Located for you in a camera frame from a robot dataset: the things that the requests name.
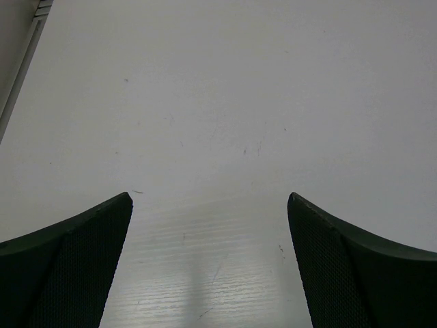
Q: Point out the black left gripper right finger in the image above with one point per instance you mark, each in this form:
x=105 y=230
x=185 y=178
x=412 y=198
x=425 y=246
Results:
x=354 y=278

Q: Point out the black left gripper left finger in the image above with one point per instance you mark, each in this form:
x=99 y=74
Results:
x=61 y=275

